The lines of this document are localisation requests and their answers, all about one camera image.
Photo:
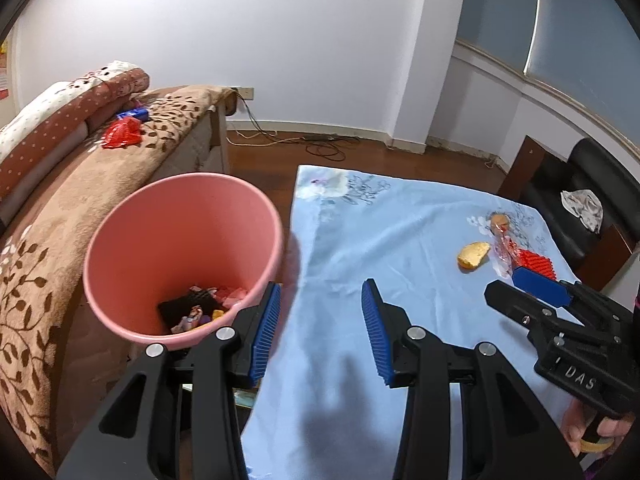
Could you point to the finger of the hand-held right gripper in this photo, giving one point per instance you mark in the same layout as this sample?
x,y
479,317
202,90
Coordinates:
x,y
520,310
542,285

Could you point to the brown floral sofa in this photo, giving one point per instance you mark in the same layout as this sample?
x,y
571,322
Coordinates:
x,y
60,210

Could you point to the red packet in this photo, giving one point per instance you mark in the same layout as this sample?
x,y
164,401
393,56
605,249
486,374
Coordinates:
x,y
122,132

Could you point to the clear printed plastic wrapper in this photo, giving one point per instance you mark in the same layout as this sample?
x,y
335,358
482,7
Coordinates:
x,y
505,255

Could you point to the white crumpled cloth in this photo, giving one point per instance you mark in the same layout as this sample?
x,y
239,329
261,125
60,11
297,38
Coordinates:
x,y
582,207

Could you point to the red foam fruit net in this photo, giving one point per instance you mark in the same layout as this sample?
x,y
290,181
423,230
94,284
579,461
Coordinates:
x,y
537,262

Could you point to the wall socket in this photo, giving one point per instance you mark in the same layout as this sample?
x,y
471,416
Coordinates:
x,y
245,93

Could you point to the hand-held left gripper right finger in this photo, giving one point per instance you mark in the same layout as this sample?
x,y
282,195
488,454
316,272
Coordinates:
x,y
375,332

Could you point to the black power strip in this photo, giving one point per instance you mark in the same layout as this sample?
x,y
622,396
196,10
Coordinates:
x,y
320,136

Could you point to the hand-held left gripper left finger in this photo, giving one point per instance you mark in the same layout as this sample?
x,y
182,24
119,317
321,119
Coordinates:
x,y
265,332

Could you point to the black foam fruit net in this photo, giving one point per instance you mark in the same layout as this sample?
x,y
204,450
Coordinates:
x,y
175,310

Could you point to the black armchair with wooden frame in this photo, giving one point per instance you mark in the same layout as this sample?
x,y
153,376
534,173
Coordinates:
x,y
550,195

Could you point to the person's right hand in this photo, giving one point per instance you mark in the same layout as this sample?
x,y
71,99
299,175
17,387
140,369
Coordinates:
x,y
571,425

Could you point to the blue packet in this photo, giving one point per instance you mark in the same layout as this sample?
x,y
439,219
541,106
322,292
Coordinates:
x,y
135,114

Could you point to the wall poster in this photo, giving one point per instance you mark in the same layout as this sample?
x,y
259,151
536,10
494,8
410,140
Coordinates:
x,y
3,77

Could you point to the blue window panel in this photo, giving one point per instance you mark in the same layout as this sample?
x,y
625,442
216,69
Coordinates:
x,y
575,25

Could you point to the yellow foam fruit net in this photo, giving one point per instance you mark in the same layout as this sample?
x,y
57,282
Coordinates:
x,y
217,315

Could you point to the polka-dot folded quilt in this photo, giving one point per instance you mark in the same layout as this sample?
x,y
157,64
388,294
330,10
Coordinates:
x,y
50,120

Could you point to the light blue floral tablecloth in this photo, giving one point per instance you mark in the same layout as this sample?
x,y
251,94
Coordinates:
x,y
425,240

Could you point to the pink plastic bin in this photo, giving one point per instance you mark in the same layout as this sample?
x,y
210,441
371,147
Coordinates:
x,y
165,240

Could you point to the yellow bread piece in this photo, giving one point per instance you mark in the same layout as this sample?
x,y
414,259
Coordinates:
x,y
472,256

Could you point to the beige bed base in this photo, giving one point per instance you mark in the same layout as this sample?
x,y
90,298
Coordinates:
x,y
212,135

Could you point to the shiny wrapper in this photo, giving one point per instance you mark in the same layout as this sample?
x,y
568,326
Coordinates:
x,y
230,295

